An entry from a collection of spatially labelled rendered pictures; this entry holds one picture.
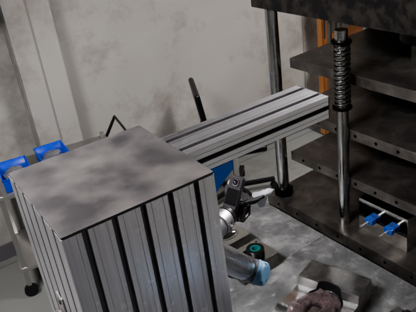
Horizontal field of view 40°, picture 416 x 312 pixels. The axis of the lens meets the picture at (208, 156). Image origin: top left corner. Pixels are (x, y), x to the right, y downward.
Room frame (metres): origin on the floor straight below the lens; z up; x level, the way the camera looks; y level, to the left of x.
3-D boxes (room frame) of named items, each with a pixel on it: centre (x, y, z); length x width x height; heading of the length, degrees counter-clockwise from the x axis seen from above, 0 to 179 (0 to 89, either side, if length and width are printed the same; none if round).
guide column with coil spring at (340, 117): (2.31, -0.62, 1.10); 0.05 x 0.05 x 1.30
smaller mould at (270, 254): (2.04, -0.12, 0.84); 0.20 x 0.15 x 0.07; 122
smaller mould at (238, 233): (2.23, -0.04, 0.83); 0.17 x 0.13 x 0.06; 122
